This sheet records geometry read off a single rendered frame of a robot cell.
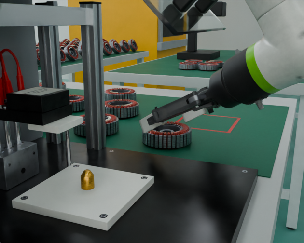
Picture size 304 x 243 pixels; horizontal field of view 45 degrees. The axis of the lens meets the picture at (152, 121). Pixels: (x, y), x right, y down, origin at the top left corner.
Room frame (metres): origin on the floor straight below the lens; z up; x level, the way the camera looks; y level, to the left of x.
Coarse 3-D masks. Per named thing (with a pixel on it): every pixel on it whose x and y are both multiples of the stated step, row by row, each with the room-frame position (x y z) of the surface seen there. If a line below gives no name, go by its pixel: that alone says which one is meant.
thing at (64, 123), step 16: (16, 96) 0.50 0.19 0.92; (32, 96) 0.49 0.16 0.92; (48, 96) 0.50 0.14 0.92; (64, 96) 0.53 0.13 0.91; (0, 112) 0.51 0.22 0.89; (16, 112) 0.50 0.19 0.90; (32, 112) 0.49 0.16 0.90; (48, 112) 0.49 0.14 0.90; (64, 112) 0.53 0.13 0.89; (16, 128) 0.57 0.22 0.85; (32, 128) 0.49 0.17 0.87; (48, 128) 0.48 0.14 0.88; (64, 128) 0.49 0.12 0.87; (0, 144) 0.53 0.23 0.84
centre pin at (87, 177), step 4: (84, 172) 0.49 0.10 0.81; (88, 172) 0.49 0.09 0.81; (84, 176) 0.49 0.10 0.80; (88, 176) 0.49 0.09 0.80; (92, 176) 0.49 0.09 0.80; (84, 180) 0.49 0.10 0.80; (88, 180) 0.49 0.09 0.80; (92, 180) 0.49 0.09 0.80; (84, 184) 0.49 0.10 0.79; (88, 184) 0.49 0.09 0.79; (92, 184) 0.49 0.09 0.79; (84, 188) 0.49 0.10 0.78; (88, 188) 0.49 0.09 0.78; (92, 188) 0.49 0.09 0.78
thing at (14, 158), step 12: (12, 144) 0.57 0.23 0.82; (24, 144) 0.57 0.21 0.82; (36, 144) 0.58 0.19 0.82; (0, 156) 0.51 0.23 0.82; (12, 156) 0.52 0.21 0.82; (24, 156) 0.55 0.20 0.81; (36, 156) 0.57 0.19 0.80; (0, 168) 0.51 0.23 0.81; (12, 168) 0.52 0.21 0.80; (24, 168) 0.55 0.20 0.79; (36, 168) 0.57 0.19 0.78; (0, 180) 0.51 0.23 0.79; (12, 180) 0.52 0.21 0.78; (24, 180) 0.54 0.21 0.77
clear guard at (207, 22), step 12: (144, 0) 0.39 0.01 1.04; (156, 0) 0.41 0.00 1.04; (168, 0) 0.45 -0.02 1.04; (156, 12) 0.39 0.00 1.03; (168, 12) 0.41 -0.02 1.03; (180, 12) 0.45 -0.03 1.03; (192, 12) 0.50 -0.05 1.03; (168, 24) 0.38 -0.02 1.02; (180, 24) 0.41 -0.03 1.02; (192, 24) 0.45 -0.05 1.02; (204, 24) 0.50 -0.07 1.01; (216, 24) 0.56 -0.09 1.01
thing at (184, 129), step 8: (160, 128) 0.83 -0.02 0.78; (168, 128) 0.83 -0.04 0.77; (176, 128) 0.82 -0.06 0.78; (184, 128) 0.79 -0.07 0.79; (144, 136) 0.77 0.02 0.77; (152, 136) 0.75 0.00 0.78; (160, 136) 0.75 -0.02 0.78; (168, 136) 0.74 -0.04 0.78; (176, 136) 0.75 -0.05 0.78; (184, 136) 0.76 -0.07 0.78; (152, 144) 0.75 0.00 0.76; (160, 144) 0.75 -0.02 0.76; (168, 144) 0.74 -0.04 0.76; (176, 144) 0.75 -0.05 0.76; (184, 144) 0.76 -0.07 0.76
